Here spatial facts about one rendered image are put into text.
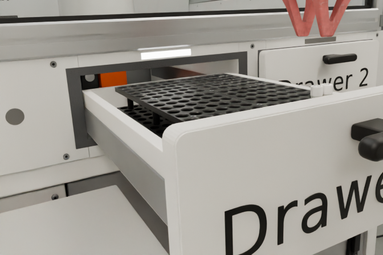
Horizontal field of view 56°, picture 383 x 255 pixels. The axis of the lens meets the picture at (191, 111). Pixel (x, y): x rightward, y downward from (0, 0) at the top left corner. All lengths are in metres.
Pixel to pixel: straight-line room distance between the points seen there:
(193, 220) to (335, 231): 0.12
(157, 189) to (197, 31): 0.34
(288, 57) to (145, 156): 0.41
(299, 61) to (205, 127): 0.49
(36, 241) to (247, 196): 0.28
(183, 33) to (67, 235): 0.32
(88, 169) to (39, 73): 0.15
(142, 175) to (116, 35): 0.26
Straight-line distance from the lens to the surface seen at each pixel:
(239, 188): 0.22
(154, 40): 0.53
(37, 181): 0.54
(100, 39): 0.52
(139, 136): 0.30
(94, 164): 0.55
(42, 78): 0.50
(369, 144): 0.23
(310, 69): 0.69
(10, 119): 0.51
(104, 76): 0.89
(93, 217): 0.46
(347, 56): 0.70
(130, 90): 0.47
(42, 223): 0.48
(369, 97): 0.28
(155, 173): 0.27
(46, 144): 0.52
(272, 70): 0.63
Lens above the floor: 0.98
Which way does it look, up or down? 14 degrees down
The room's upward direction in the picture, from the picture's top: 3 degrees counter-clockwise
